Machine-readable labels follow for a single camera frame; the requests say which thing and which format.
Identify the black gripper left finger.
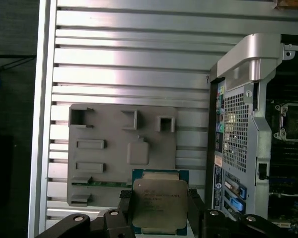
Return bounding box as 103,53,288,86
34,189,135,238

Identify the black open PC case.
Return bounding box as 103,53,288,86
205,33,298,238

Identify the grey parts rack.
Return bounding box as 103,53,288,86
67,103,177,208

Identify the green RAM stick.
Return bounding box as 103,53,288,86
72,181,133,188

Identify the silver CPU chip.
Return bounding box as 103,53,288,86
128,169,190,235

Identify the green motherboard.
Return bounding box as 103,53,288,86
267,81,298,224

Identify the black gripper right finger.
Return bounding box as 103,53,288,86
188,188,298,238

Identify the brown square base plate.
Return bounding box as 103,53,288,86
273,0,298,12

